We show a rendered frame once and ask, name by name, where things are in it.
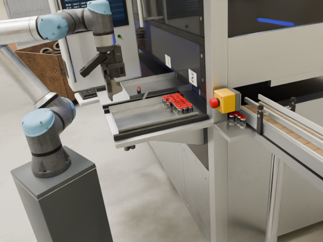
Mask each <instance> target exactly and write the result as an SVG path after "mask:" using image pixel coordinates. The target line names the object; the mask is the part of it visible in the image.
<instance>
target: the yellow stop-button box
mask: <svg viewBox="0 0 323 242"><path fill-rule="evenodd" d="M214 97H215V98H217V100H218V108H216V109H217V110H219V111H220V112H221V113H222V114H225V113H229V112H233V111H238V110H240V92H238V91H236V90H235V89H233V88H231V87H228V88H224V89H219V90H214Z"/></svg>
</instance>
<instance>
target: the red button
mask: <svg viewBox="0 0 323 242"><path fill-rule="evenodd" d="M210 106H211V108H213V109H215V108H218V100H217V98H215V97H214V98H211V99H210Z"/></svg>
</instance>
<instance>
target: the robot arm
mask: <svg viewBox="0 0 323 242"><path fill-rule="evenodd" d="M87 30H92V32H93V37H94V42H95V46H96V49H97V52H99V53H98V54H97V55H96V56H94V57H93V58H92V59H91V60H90V61H89V62H88V63H87V64H86V65H85V66H83V67H81V69H80V70H79V72H80V74H81V75H82V76H83V77H84V78H85V77H86V76H88V75H89V74H90V73H91V72H92V71H93V70H94V69H95V68H96V67H97V66H98V65H99V64H100V66H101V72H102V76H103V78H104V82H105V86H106V91H107V95H108V98H109V99H110V101H113V96H114V95H116V94H118V93H120V92H122V90H123V87H122V86H121V84H119V83H116V81H115V79H114V78H120V77H124V76H126V73H125V65H124V62H123V57H122V50H121V45H119V44H116V40H115V34H114V28H113V22H112V13H111V10H110V5H109V2H108V1H107V0H94V1H89V2H88V3H87V8H80V9H64V10H61V11H57V13H54V14H47V15H41V16H32V17H25V18H17V19H10V20H2V21H0V70H1V71H2V72H3V73H4V74H5V75H6V76H7V77H8V78H9V80H10V81H11V82H12V83H13V84H14V85H15V86H16V87H17V88H18V89H19V90H20V91H21V92H22V93H23V94H24V95H25V96H26V97H27V99H28V100H29V101H30V102H31V103H32V104H33V105H34V111H31V112H29V113H28V114H26V115H25V116H24V117H23V119H22V127H23V132H24V134H25V137H26V140H27V143H28V146H29V149H30V152H31V155H32V161H31V170H32V172H33V175H34V176H35V177H38V178H50V177H54V176H57V175H59V174H62V173H63V172H65V171H66V170H67V169H69V167H70V165H71V163H72V162H71V158H70V156H69V155H68V153H67V152H66V150H65V149H64V148H63V146H62V143H61V139H60V134H61V133H62V132H63V131H64V130H65V129H66V128H67V127H68V126H69V125H70V124H71V123H72V121H73V120H74V118H75V115H76V110H75V106H74V104H73V103H72V101H70V100H69V99H67V98H64V97H60V96H59V95H58V94H57V93H53V92H50V91H49V90H48V89H47V88H46V87H45V86H44V84H43V83H42V82H41V81H40V80H39V79H38V78H37V77H36V76H35V74H34V73H33V72H32V71H31V70H30V69H29V68H28V67H27V66H26V65H25V63H24V62H23V61H22V60H21V59H20V58H19V57H18V56H17V55H16V54H15V52H14V51H13V50H12V49H11V48H10V47H9V46H8V44H14V43H23V42H31V41H40V40H49V41H55V40H60V39H62V38H64V37H65V36H68V35H70V34H72V33H75V32H77V31H87ZM115 44H116V45H115ZM108 52H110V53H108Z"/></svg>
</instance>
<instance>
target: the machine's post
mask: <svg viewBox="0 0 323 242"><path fill-rule="evenodd" d="M203 3H204V34H205V64H206V95H207V114H208V117H209V120H210V121H211V123H212V126H211V127H208V157H209V188H210V218H211V242H227V140H226V139H225V138H224V137H223V136H222V135H221V134H220V133H219V132H218V131H216V130H215V129H214V124H217V123H221V122H225V121H227V113H225V114H222V113H221V112H220V111H219V110H217V109H213V108H211V106H210V99H211V98H214V90H219V89H224V88H227V53H228V0H203Z"/></svg>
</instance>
